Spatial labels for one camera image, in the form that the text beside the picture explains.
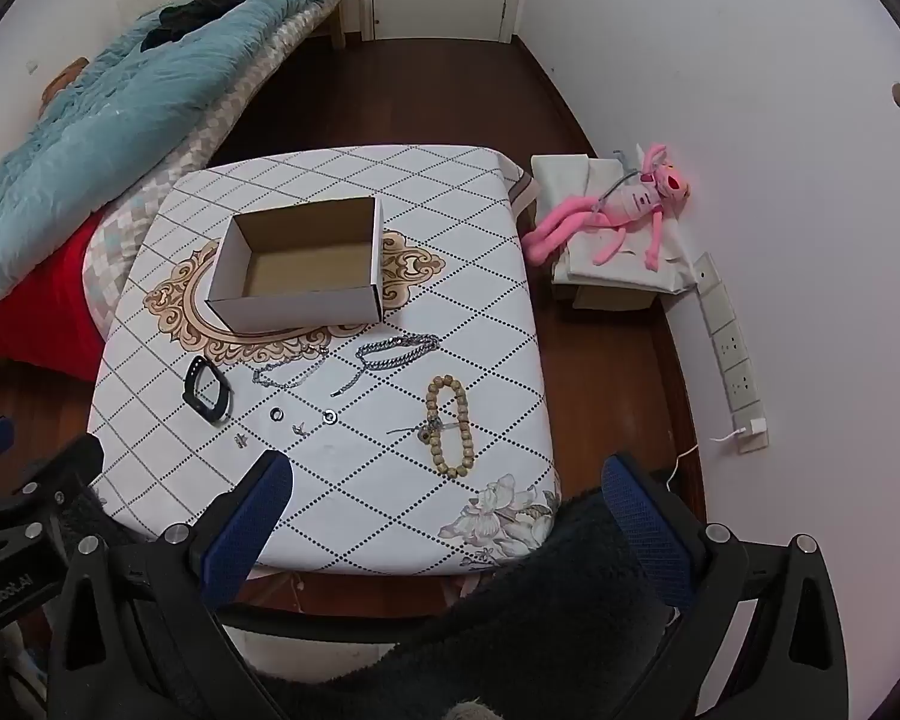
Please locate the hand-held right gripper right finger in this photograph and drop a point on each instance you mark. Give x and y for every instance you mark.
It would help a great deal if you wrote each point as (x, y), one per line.
(645, 532)

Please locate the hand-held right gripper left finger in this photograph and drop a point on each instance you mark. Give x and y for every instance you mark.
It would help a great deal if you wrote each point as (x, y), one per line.
(247, 525)

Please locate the black wristband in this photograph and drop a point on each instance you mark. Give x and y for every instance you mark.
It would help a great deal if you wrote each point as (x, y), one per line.
(190, 390)

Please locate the cardboard box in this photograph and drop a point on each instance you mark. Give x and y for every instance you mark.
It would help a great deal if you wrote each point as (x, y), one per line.
(292, 311)

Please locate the red blanket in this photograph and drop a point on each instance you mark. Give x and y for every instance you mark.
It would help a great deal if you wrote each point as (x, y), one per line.
(30, 315)

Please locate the white diamond-patterned tablecloth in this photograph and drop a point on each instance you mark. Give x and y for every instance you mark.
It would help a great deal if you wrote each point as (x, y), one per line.
(390, 480)

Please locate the white charger plug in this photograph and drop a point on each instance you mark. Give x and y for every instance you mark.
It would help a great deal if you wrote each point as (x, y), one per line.
(755, 427)

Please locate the small metal pendant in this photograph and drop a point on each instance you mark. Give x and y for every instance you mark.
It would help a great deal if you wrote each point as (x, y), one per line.
(422, 433)

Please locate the white power strip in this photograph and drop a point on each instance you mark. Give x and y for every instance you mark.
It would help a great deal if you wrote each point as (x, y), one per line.
(727, 345)

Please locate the pink plush toy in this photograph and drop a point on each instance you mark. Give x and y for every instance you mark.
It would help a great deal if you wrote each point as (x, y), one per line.
(637, 199)

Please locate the light blue quilt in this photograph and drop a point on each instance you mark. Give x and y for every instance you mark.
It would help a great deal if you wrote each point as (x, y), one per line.
(120, 112)

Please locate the brown cloth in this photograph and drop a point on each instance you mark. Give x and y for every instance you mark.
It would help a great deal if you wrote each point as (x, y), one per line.
(64, 79)

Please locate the checkered bedsheet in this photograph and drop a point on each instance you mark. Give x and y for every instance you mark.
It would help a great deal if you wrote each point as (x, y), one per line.
(217, 135)

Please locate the black clothes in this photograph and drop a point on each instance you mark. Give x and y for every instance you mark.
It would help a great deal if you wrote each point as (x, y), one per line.
(195, 11)

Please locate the wooden bed frame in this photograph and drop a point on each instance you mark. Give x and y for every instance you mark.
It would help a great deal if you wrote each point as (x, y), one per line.
(337, 30)

